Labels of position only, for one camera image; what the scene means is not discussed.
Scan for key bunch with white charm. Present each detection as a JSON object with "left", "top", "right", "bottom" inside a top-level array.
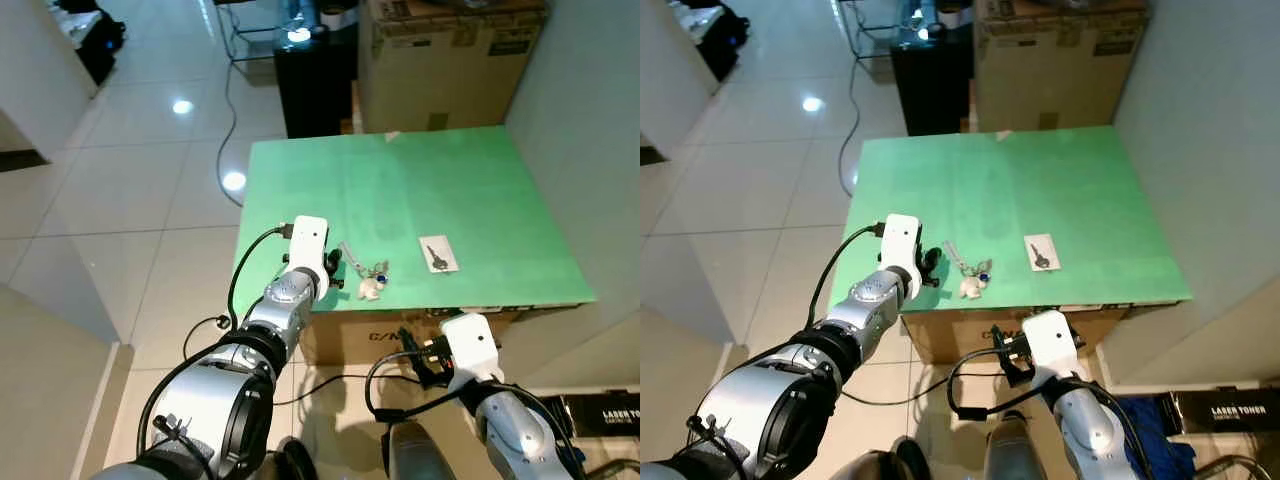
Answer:
[
  {"left": 338, "top": 240, "right": 392, "bottom": 302},
  {"left": 944, "top": 240, "right": 995, "bottom": 300}
]

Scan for brown cardboard box under board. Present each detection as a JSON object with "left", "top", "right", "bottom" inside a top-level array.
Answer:
[
  {"left": 298, "top": 305, "right": 523, "bottom": 367},
  {"left": 900, "top": 305, "right": 1133, "bottom": 367}
]

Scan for grey robot leg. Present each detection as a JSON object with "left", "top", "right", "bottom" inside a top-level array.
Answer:
[
  {"left": 384, "top": 420, "right": 448, "bottom": 480},
  {"left": 984, "top": 410, "right": 1048, "bottom": 480}
]

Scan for white card with black key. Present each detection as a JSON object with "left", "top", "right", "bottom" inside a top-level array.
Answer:
[
  {"left": 417, "top": 234, "right": 461, "bottom": 275},
  {"left": 1024, "top": 232, "right": 1064, "bottom": 272}
]

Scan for green board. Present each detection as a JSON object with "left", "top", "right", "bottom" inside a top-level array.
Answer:
[
  {"left": 844, "top": 125, "right": 1194, "bottom": 314},
  {"left": 231, "top": 125, "right": 599, "bottom": 314}
]

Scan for blue cloth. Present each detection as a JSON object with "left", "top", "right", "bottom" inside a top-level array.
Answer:
[{"left": 1117, "top": 394, "right": 1198, "bottom": 480}]

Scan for black cabinet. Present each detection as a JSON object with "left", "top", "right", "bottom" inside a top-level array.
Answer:
[
  {"left": 889, "top": 25, "right": 977, "bottom": 139},
  {"left": 274, "top": 25, "right": 361, "bottom": 140}
]

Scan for black laser toner box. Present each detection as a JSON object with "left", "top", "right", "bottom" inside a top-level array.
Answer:
[
  {"left": 1174, "top": 387, "right": 1280, "bottom": 434},
  {"left": 558, "top": 391, "right": 641, "bottom": 441}
]

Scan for large brown cardboard box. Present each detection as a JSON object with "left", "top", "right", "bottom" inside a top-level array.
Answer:
[
  {"left": 974, "top": 0, "right": 1152, "bottom": 132},
  {"left": 357, "top": 0, "right": 550, "bottom": 135}
]

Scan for black bag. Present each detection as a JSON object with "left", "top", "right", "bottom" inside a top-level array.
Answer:
[
  {"left": 48, "top": 0, "right": 128, "bottom": 87},
  {"left": 690, "top": 0, "right": 752, "bottom": 84}
]

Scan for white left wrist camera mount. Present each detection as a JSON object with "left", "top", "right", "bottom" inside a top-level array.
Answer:
[
  {"left": 878, "top": 213, "right": 922, "bottom": 297},
  {"left": 287, "top": 215, "right": 331, "bottom": 293}
]

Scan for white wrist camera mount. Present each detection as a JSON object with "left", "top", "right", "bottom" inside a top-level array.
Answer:
[
  {"left": 440, "top": 312, "right": 501, "bottom": 391},
  {"left": 878, "top": 213, "right": 922, "bottom": 297},
  {"left": 287, "top": 215, "right": 331, "bottom": 293},
  {"left": 1022, "top": 309, "right": 1087, "bottom": 387}
]

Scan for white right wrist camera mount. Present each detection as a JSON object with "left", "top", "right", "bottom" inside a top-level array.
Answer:
[
  {"left": 1022, "top": 309, "right": 1087, "bottom": 387},
  {"left": 440, "top": 312, "right": 501, "bottom": 391}
]

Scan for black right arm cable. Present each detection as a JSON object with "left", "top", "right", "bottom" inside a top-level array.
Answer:
[
  {"left": 945, "top": 345, "right": 1031, "bottom": 423},
  {"left": 363, "top": 348, "right": 453, "bottom": 425}
]

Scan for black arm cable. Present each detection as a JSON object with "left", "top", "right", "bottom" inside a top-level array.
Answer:
[
  {"left": 945, "top": 345, "right": 1031, "bottom": 423},
  {"left": 808, "top": 222, "right": 885, "bottom": 331},
  {"left": 226, "top": 224, "right": 294, "bottom": 333},
  {"left": 363, "top": 348, "right": 453, "bottom": 425}
]

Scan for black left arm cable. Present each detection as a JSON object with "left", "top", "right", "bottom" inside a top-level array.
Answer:
[
  {"left": 226, "top": 224, "right": 294, "bottom": 333},
  {"left": 808, "top": 222, "right": 885, "bottom": 331}
]

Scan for black floor cable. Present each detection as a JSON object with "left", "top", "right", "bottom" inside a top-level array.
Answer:
[
  {"left": 837, "top": 58, "right": 865, "bottom": 198},
  {"left": 221, "top": 60, "right": 248, "bottom": 208}
]

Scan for metal wire rack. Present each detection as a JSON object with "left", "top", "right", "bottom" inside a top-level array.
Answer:
[
  {"left": 214, "top": 0, "right": 301, "bottom": 67},
  {"left": 837, "top": 0, "right": 906, "bottom": 63}
]

